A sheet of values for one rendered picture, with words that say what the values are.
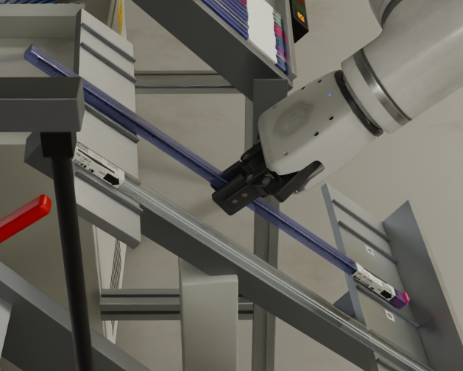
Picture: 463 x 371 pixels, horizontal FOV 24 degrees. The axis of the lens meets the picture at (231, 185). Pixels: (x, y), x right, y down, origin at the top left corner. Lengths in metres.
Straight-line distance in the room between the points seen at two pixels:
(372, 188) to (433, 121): 0.36
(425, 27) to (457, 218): 1.60
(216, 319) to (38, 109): 0.77
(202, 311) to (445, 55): 0.38
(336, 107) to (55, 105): 0.64
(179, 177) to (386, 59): 1.69
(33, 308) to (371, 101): 0.37
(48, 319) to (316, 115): 0.33
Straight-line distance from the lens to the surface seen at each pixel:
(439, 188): 2.66
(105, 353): 0.87
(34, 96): 0.40
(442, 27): 0.99
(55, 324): 0.85
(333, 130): 1.00
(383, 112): 1.00
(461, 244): 2.50
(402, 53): 1.00
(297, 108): 1.05
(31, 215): 0.75
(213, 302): 1.14
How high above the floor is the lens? 1.56
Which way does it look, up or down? 36 degrees down
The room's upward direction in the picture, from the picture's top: straight up
